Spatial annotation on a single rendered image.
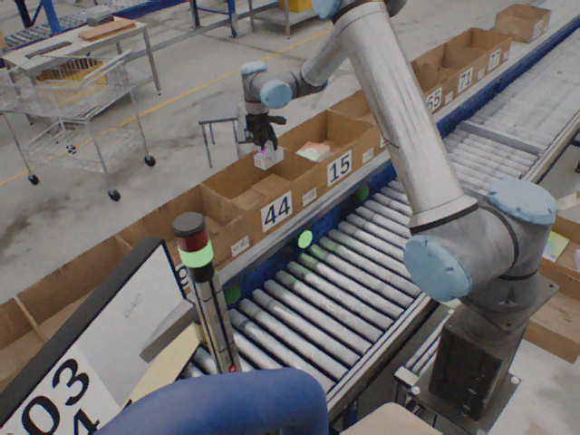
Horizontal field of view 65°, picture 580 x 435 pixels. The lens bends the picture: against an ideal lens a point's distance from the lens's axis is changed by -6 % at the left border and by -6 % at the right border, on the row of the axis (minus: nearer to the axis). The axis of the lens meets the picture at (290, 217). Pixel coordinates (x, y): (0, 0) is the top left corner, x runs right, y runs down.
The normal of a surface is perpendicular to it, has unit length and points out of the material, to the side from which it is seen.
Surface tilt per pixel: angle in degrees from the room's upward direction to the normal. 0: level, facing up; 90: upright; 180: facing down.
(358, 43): 68
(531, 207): 7
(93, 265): 90
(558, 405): 0
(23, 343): 1
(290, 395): 60
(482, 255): 53
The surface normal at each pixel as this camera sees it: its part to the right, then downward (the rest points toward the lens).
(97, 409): 0.91, 0.15
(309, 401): 0.86, -0.05
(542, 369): -0.07, -0.77
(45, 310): 0.73, 0.38
